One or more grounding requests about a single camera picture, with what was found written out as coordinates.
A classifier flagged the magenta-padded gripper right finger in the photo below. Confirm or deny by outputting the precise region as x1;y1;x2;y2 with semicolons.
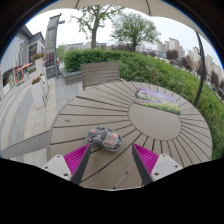
131;142;184;186

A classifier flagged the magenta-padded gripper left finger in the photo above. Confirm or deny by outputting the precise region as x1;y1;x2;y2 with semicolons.
41;143;92;186

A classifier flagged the transparent grey computer mouse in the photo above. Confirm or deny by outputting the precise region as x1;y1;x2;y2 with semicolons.
85;126;124;153

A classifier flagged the flower-print mouse pad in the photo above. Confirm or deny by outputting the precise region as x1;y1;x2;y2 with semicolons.
133;87;182;116

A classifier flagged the white planter with flowers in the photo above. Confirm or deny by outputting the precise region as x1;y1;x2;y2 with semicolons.
30;76;48;110
32;52;46;76

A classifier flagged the green trimmed hedge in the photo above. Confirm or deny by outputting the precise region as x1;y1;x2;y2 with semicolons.
62;48;224;161

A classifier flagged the dark curved parasol pole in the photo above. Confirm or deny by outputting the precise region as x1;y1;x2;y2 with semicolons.
193;31;208;108

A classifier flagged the grey slatted outdoor chair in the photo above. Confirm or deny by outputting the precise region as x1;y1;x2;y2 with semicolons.
80;61;121;91

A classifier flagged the tall grey sign pillar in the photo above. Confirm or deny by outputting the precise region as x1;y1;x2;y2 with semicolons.
43;13;66;80

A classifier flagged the sparse-leaved tree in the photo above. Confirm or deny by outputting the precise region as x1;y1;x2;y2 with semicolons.
70;4;125;50

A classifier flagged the round leafy tree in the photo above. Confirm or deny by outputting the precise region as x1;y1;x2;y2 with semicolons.
110;12;162;52

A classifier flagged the beige parasol canopy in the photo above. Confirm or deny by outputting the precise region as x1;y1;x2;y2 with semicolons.
42;0;204;34

